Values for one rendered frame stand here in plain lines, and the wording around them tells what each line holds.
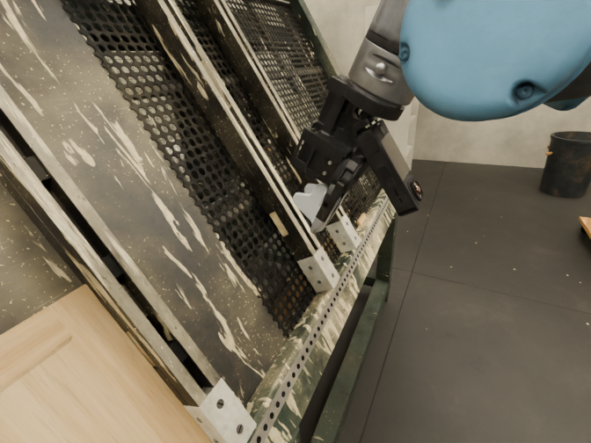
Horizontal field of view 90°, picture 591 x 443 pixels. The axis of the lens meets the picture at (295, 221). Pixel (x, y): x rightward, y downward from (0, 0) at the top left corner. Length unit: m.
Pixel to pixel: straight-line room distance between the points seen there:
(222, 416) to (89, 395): 0.22
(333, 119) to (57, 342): 0.51
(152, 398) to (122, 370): 0.07
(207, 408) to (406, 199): 0.49
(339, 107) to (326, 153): 0.05
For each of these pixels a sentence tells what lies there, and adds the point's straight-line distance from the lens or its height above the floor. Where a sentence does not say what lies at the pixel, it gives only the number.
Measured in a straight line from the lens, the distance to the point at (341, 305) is 1.00.
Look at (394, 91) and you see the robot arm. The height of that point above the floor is 1.51.
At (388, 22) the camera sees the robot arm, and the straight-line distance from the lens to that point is 0.33.
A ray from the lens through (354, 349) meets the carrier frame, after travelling 1.74.
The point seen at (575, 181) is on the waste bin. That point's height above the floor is 0.21.
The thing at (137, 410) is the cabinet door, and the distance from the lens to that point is 0.63.
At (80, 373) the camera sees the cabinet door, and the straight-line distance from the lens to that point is 0.60.
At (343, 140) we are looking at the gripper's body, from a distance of 0.37.
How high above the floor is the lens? 1.54
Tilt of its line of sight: 28 degrees down
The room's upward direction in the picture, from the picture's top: 4 degrees counter-clockwise
